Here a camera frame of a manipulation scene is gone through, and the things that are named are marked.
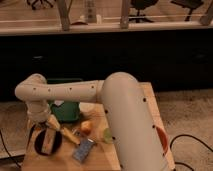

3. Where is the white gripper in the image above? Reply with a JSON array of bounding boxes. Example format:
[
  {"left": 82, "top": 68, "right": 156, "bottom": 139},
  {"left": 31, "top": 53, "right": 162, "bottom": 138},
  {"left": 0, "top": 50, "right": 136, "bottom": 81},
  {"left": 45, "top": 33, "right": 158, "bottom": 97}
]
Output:
[{"left": 41, "top": 115, "right": 60, "bottom": 154}]

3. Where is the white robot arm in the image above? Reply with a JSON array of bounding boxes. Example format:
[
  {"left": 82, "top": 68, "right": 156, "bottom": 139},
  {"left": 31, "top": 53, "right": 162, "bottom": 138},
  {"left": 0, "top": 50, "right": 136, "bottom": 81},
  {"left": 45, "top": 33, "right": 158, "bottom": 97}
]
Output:
[{"left": 15, "top": 72, "right": 170, "bottom": 171}]

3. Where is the dark purple bowl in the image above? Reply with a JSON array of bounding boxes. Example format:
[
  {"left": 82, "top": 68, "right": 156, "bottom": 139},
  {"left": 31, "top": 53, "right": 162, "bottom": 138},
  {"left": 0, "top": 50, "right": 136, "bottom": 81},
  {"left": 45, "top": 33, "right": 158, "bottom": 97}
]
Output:
[{"left": 34, "top": 130, "right": 62, "bottom": 156}]

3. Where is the orange red bowl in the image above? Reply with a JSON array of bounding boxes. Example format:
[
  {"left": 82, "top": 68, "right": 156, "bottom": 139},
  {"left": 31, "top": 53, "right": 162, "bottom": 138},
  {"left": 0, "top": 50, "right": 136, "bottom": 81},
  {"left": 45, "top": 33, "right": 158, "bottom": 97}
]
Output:
[{"left": 156, "top": 127, "right": 168, "bottom": 155}]

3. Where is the green plastic tray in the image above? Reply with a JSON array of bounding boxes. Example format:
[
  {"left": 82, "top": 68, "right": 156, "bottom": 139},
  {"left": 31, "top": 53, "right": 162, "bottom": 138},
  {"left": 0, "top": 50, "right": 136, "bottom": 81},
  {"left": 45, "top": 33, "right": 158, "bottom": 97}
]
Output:
[{"left": 47, "top": 78, "right": 81, "bottom": 123}]

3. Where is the white cloth in tray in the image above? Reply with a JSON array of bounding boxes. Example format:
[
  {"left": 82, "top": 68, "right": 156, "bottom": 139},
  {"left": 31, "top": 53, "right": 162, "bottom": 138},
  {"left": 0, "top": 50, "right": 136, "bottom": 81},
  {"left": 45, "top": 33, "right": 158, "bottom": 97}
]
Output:
[{"left": 54, "top": 100, "right": 64, "bottom": 106}]

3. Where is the blue sponge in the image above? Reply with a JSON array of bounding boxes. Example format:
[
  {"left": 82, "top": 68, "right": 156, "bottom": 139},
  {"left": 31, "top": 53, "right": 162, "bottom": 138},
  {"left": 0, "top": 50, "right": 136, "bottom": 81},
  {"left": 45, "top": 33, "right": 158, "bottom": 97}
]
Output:
[{"left": 72, "top": 140, "right": 94, "bottom": 163}]

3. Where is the metal fork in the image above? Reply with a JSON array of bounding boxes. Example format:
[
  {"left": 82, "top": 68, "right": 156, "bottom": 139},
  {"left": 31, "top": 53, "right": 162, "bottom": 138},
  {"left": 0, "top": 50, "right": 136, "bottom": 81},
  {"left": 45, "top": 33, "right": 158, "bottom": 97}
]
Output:
[{"left": 72, "top": 129, "right": 97, "bottom": 146}]

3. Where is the green plastic cup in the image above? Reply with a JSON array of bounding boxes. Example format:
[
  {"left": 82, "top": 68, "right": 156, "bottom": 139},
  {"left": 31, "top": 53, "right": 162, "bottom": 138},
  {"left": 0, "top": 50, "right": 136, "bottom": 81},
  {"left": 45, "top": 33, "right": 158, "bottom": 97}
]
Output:
[{"left": 103, "top": 128, "right": 113, "bottom": 144}]

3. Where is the black office chair left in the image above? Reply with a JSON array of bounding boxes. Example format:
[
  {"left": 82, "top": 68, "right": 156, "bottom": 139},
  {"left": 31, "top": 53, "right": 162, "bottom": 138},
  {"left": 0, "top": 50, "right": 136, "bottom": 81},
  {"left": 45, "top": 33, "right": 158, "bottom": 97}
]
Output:
[{"left": 26, "top": 0, "right": 54, "bottom": 10}]

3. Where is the black office chair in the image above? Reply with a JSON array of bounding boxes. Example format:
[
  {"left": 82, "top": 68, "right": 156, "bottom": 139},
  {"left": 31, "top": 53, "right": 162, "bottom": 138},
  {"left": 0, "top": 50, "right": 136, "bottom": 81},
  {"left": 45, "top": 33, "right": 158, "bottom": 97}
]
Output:
[
  {"left": 26, "top": 0, "right": 54, "bottom": 10},
  {"left": 129, "top": 0, "right": 158, "bottom": 23}
]

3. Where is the black cable left floor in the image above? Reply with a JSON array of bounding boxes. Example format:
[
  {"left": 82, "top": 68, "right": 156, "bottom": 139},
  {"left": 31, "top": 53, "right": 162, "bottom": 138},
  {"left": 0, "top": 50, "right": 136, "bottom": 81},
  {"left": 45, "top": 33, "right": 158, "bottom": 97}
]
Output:
[{"left": 0, "top": 129, "right": 23, "bottom": 169}]

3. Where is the black cable on floor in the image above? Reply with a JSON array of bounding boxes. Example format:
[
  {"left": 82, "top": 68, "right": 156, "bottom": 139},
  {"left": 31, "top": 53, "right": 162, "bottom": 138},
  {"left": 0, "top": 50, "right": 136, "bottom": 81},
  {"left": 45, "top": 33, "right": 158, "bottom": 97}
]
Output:
[{"left": 169, "top": 134, "right": 213, "bottom": 171}]

